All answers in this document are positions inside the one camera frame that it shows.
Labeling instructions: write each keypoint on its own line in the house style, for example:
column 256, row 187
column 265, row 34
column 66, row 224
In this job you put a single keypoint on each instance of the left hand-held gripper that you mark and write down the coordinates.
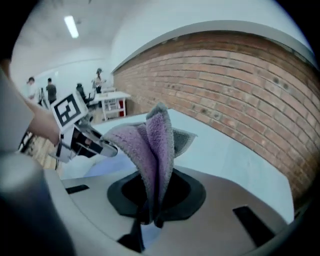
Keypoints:
column 67, row 110

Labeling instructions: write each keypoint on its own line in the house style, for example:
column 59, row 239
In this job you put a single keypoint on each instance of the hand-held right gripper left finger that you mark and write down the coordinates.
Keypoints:
column 95, row 200

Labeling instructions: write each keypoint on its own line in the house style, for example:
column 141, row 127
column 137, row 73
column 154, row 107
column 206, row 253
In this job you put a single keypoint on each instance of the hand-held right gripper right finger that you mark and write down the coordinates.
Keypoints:
column 225, row 200

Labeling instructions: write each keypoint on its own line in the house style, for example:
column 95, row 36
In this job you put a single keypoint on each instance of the purple grey cloth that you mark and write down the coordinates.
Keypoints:
column 155, row 142

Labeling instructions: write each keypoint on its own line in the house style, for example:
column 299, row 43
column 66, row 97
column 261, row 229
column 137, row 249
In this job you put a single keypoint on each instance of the person's left forearm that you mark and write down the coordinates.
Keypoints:
column 43, row 122

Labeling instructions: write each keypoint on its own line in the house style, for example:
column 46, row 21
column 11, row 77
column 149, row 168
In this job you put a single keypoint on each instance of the white side table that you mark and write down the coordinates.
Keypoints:
column 115, row 95

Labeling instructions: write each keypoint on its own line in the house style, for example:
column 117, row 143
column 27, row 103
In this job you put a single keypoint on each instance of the black office chair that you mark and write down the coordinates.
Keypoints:
column 82, row 93

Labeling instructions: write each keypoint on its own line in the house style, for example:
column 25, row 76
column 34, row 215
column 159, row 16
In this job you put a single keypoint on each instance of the person's shirt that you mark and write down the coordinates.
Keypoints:
column 12, row 112

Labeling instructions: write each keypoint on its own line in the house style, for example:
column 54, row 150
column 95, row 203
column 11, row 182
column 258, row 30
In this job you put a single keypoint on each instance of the ceiling light strip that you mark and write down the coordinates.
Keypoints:
column 71, row 26

